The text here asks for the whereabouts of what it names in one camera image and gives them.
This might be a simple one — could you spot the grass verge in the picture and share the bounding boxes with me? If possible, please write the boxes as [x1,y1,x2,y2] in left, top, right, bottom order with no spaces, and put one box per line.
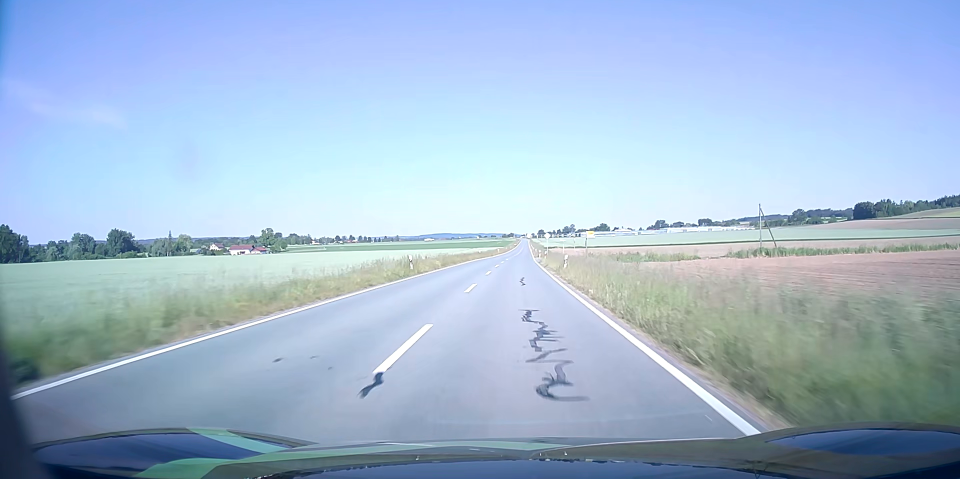
[528,239,960,428]
[0,239,520,384]

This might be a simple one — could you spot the grey asphalt road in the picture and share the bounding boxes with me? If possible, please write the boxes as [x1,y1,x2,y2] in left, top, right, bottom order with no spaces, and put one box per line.
[13,239,760,446]

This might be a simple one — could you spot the wooden pole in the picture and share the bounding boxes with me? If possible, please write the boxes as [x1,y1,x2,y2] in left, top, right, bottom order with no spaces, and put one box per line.
[756,203,778,251]

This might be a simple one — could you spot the pale green field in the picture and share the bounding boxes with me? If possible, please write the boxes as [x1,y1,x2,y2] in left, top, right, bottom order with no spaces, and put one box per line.
[0,245,505,330]

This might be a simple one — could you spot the brown ploughed field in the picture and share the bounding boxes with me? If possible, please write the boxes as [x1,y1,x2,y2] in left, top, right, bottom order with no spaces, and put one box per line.
[558,217,960,300]

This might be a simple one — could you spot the row of trees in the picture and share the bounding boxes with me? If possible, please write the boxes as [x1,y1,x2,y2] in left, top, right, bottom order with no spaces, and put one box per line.
[0,224,316,265]
[646,194,960,230]

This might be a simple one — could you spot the road markings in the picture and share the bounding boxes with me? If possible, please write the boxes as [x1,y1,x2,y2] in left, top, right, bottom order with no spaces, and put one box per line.
[13,240,762,438]

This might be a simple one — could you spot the car's own bonnet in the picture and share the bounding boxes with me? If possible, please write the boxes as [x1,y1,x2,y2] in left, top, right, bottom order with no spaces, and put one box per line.
[31,422,960,479]

